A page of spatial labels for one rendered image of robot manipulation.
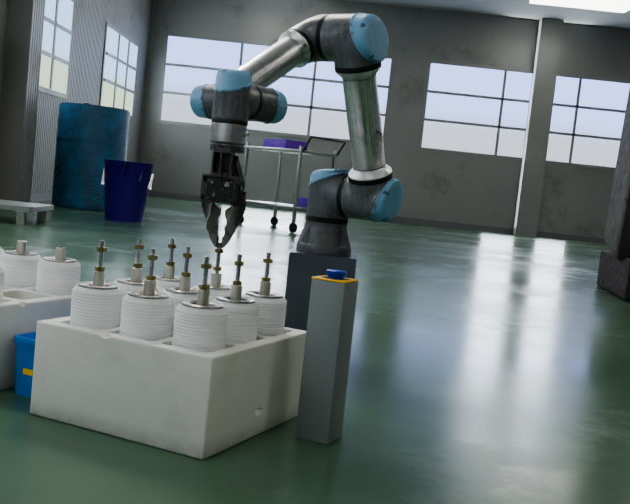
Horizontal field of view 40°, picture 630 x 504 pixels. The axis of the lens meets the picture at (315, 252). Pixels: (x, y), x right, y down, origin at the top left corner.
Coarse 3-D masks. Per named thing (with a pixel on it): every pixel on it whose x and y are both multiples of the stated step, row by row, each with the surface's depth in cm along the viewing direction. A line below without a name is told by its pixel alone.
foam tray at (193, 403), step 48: (48, 336) 162; (96, 336) 157; (288, 336) 174; (48, 384) 162; (96, 384) 158; (144, 384) 153; (192, 384) 149; (240, 384) 157; (288, 384) 176; (144, 432) 154; (192, 432) 149; (240, 432) 160
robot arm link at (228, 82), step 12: (228, 72) 174; (240, 72) 175; (216, 84) 176; (228, 84) 174; (240, 84) 175; (252, 84) 180; (216, 96) 176; (228, 96) 174; (240, 96) 175; (252, 96) 178; (216, 108) 176; (228, 108) 175; (240, 108) 175; (252, 108) 179; (216, 120) 176; (228, 120) 175; (240, 120) 176
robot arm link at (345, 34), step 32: (320, 32) 211; (352, 32) 206; (384, 32) 211; (352, 64) 209; (352, 96) 214; (352, 128) 219; (352, 160) 224; (384, 160) 224; (352, 192) 226; (384, 192) 222
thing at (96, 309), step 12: (84, 288) 163; (120, 288) 168; (72, 300) 164; (84, 300) 162; (96, 300) 162; (108, 300) 163; (120, 300) 166; (72, 312) 164; (84, 312) 162; (96, 312) 162; (108, 312) 163; (120, 312) 166; (72, 324) 164; (84, 324) 162; (96, 324) 162; (108, 324) 164
